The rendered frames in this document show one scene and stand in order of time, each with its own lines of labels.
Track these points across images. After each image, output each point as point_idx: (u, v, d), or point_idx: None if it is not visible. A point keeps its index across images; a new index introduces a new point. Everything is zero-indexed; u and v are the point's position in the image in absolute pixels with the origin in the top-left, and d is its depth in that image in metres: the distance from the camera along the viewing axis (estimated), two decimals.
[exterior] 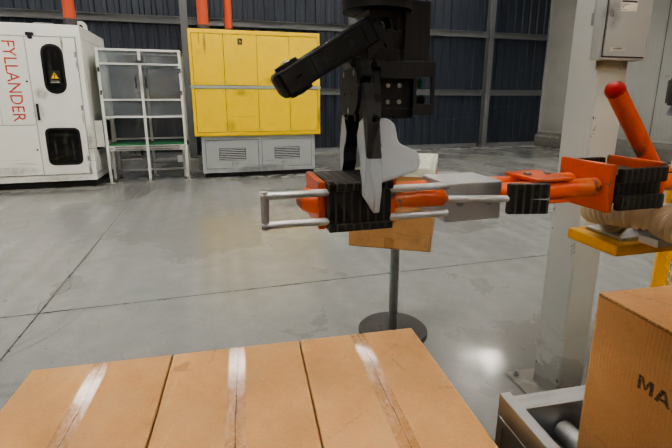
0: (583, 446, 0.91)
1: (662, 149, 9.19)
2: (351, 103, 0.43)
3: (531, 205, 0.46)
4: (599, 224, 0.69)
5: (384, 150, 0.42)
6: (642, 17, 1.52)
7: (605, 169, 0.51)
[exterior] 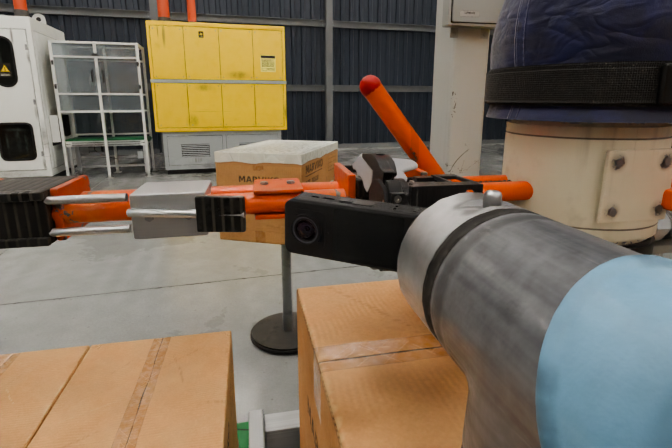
0: None
1: None
2: None
3: (223, 222, 0.39)
4: None
5: None
6: None
7: (346, 179, 0.43)
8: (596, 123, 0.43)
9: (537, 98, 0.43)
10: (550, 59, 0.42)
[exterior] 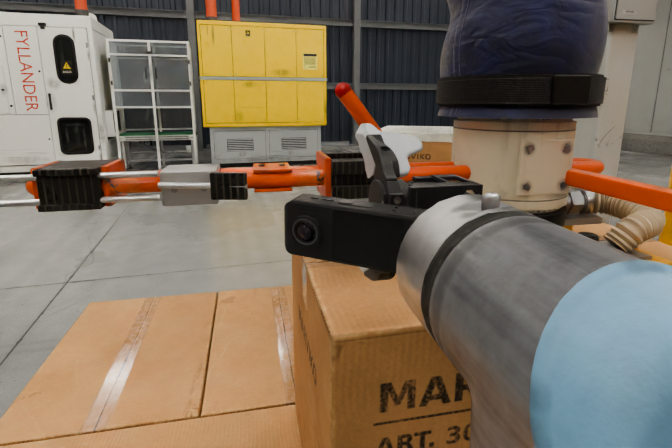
0: (295, 392, 0.87)
1: (664, 141, 9.29)
2: None
3: (230, 192, 0.52)
4: None
5: None
6: None
7: (324, 161, 0.56)
8: (513, 119, 0.56)
9: (469, 100, 0.56)
10: (477, 71, 0.56)
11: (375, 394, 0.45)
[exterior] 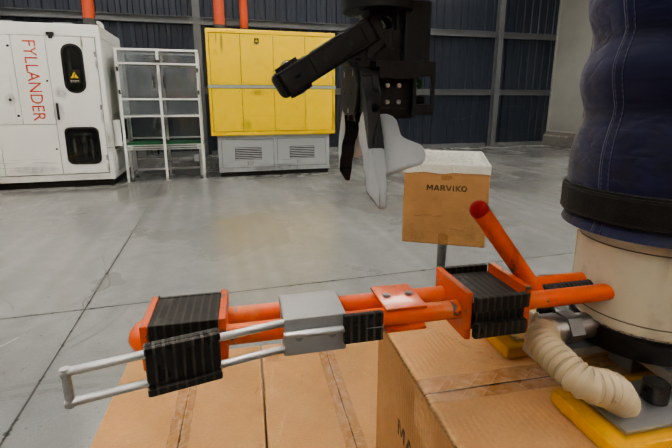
0: None
1: None
2: (351, 103, 0.43)
3: (366, 334, 0.46)
4: None
5: (387, 143, 0.40)
6: None
7: (463, 295, 0.49)
8: None
9: (627, 223, 0.49)
10: (634, 191, 0.49)
11: None
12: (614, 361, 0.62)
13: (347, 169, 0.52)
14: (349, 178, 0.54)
